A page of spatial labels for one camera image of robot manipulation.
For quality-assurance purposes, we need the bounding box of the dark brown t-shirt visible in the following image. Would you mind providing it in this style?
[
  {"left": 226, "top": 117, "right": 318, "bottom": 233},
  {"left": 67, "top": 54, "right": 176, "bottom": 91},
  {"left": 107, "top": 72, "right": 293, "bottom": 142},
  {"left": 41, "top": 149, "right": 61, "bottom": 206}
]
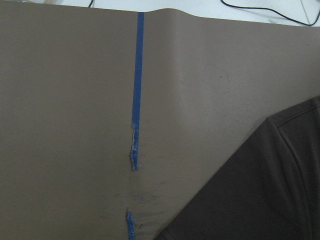
[{"left": 157, "top": 97, "right": 320, "bottom": 240}]

